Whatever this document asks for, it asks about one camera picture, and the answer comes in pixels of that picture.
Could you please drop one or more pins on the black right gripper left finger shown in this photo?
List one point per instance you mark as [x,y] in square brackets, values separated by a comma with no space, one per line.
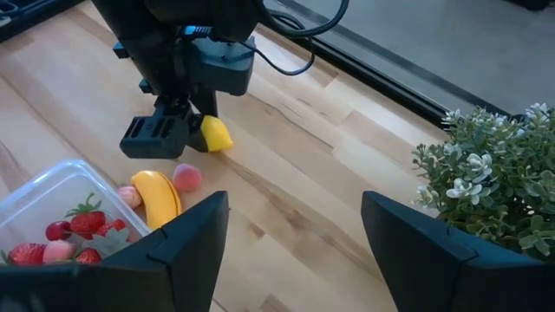
[130,277]

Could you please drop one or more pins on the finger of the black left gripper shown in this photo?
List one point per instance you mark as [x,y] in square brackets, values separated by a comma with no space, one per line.
[152,134]
[204,104]

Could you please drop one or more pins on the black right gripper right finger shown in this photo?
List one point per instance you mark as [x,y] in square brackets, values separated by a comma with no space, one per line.
[455,277]

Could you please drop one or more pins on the yellow toy lemon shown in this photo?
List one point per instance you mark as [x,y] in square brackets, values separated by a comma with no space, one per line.
[217,134]

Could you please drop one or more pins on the red toy strawberry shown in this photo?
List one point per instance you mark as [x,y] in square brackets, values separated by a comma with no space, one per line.
[108,245]
[112,226]
[86,222]
[89,255]
[26,254]

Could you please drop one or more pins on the pink toy peach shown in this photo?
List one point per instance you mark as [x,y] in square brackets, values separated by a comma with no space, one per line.
[130,196]
[187,177]
[58,250]

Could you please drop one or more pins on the yellow toy banana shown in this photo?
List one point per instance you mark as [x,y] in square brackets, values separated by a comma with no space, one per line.
[158,199]

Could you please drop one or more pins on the red toy cherry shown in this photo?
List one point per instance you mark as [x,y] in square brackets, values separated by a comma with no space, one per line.
[58,230]

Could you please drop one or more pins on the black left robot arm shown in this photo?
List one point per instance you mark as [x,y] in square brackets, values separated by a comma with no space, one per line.
[234,17]

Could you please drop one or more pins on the clear plastic tupperware container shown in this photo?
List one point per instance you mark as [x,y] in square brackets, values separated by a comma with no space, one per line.
[52,182]

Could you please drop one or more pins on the green plant in black pot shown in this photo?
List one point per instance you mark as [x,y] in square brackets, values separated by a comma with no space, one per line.
[498,182]

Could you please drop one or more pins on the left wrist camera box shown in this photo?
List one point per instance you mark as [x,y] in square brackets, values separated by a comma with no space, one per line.
[221,65]

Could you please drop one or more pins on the black aluminium table frame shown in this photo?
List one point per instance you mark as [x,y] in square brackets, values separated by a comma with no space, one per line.
[381,78]

